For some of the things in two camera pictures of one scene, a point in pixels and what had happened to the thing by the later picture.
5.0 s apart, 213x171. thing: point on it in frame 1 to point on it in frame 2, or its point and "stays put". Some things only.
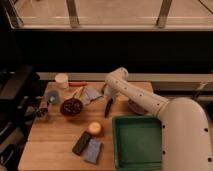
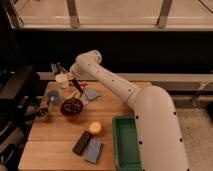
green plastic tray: x=137 y=143 stays put
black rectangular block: x=81 y=143 stays put
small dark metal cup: x=42 y=112 stays put
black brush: x=108 y=107 to x=80 y=89
